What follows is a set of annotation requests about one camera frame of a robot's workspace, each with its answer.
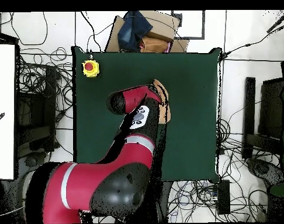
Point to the white board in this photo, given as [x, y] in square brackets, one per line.
[3, 93]

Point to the black pedestal leg with knob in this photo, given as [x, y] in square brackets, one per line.
[261, 169]
[31, 161]

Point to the black metal stand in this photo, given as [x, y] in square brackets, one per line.
[270, 105]
[34, 140]

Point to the long black flat board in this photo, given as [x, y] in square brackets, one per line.
[249, 105]

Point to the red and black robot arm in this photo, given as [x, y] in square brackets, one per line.
[86, 182]

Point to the dark green table cloth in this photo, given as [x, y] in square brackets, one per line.
[191, 116]

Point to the brown cardboard box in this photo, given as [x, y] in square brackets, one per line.
[160, 25]

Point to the black square frame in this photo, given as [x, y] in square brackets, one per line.
[193, 37]

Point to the orange terry towel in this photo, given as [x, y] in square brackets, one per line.
[165, 114]

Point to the orange cloth in box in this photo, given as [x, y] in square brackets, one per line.
[153, 45]

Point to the yellow emergency stop button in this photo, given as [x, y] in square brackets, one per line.
[88, 66]

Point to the blue denim jeans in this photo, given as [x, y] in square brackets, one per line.
[132, 30]

